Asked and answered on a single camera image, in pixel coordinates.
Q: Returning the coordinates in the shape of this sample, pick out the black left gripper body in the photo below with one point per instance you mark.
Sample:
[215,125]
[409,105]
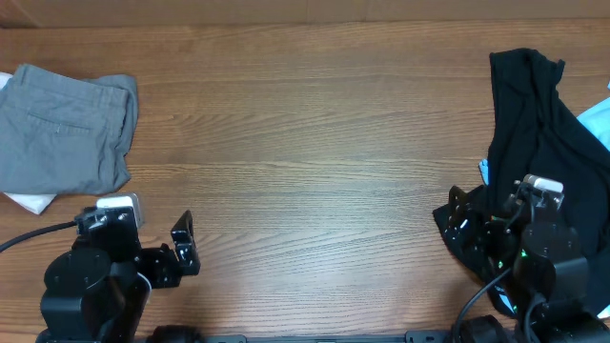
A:
[158,268]

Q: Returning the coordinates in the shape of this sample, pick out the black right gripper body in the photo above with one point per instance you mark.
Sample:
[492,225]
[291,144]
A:
[498,245]

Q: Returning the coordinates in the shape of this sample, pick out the grey shorts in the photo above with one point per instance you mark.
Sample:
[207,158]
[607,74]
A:
[61,135]

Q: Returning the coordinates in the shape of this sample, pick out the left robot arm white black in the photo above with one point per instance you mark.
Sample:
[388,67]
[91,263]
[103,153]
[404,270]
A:
[98,290]

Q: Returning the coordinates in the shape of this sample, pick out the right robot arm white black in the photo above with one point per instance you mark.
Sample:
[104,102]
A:
[533,258]

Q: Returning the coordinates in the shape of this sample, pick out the black t-shirt with logo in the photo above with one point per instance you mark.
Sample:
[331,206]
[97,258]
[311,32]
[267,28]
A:
[535,133]

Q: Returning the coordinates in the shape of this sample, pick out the folded beige shorts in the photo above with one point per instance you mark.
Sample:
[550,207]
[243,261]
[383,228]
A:
[31,202]

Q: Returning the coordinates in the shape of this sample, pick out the light blue garment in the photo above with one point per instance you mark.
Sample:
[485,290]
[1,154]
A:
[596,120]

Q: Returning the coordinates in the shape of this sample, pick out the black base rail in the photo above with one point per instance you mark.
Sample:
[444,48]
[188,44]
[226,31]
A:
[417,336]

